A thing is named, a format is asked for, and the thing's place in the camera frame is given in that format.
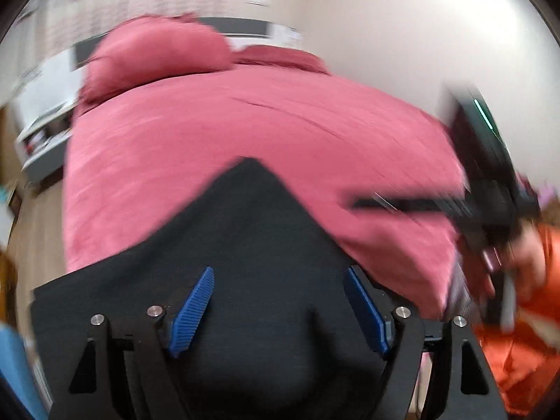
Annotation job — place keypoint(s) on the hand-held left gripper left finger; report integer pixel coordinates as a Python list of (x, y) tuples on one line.
[(192, 310)]

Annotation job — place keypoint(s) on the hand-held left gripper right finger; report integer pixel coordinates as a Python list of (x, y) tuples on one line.
[(365, 310)]

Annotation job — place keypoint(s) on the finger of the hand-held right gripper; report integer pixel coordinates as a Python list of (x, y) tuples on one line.
[(411, 204)]

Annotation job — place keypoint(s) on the black garment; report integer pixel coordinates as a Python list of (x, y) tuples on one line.
[(262, 236)]

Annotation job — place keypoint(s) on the person's right hand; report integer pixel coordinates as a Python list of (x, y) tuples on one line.
[(531, 258)]

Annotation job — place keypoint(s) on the person's orange clothing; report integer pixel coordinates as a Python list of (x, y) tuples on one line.
[(525, 358)]

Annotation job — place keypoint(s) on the bed with pink sheet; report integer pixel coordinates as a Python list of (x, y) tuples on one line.
[(262, 118)]

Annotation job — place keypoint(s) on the blue cloth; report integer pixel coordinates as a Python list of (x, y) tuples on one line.
[(17, 367)]

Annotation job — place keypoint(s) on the flat pink pillow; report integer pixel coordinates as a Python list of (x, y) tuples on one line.
[(280, 57)]

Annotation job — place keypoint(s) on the dark grey headboard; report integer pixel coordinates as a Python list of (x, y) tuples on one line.
[(245, 26)]

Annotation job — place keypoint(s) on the white shelf cabinet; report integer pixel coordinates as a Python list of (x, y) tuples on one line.
[(43, 105)]

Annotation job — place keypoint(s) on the large pink pillow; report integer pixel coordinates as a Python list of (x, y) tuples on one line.
[(153, 57)]

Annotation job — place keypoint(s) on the white wall poster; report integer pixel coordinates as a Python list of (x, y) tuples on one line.
[(286, 33)]

